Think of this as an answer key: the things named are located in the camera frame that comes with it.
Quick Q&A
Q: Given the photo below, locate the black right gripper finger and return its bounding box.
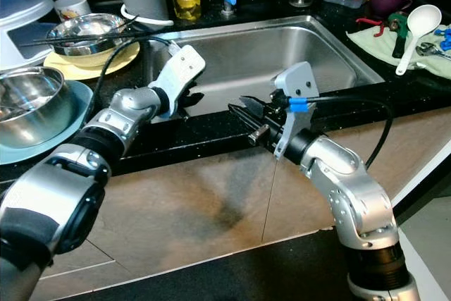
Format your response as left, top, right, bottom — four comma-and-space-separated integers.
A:
228, 104, 265, 136
238, 94, 272, 113

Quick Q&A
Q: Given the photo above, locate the light blue plate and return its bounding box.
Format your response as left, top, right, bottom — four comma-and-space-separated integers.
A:
0, 81, 96, 166

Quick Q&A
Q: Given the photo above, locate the stainless steel sink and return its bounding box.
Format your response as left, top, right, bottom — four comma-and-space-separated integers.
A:
144, 14, 386, 115

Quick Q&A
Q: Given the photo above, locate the black chopstick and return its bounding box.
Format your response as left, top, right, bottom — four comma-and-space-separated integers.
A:
32, 27, 149, 49
23, 26, 140, 48

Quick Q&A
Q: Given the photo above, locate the pale yellow plate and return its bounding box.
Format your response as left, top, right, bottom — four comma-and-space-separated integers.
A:
42, 40, 142, 81

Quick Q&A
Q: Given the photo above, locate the pale green cloth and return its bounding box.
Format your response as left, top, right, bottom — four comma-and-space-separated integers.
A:
347, 25, 451, 80

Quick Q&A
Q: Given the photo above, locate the black floor mat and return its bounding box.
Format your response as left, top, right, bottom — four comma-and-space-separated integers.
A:
63, 227, 360, 301

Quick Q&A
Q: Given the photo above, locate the white printed mug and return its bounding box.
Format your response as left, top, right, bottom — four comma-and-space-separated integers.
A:
54, 0, 91, 23

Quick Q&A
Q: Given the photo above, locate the purple cup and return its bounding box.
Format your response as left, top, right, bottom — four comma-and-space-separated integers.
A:
369, 0, 413, 18

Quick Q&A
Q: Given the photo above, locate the white tiered steamer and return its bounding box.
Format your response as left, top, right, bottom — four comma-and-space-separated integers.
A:
0, 0, 57, 73

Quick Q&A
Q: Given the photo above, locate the white plastic ladle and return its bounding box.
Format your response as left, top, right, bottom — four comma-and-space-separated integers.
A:
395, 4, 443, 76

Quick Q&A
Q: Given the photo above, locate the blue plastic clip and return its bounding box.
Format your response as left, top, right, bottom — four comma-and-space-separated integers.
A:
433, 26, 451, 42

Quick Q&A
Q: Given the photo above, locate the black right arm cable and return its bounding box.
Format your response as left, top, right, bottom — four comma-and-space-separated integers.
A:
289, 92, 395, 171

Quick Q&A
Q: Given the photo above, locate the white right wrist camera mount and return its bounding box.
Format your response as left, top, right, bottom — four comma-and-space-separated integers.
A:
273, 61, 319, 161

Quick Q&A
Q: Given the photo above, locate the red handled tool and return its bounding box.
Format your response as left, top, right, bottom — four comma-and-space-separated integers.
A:
356, 16, 388, 37

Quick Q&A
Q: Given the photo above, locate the green black handled tool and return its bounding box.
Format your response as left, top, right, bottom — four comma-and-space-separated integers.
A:
388, 12, 411, 60

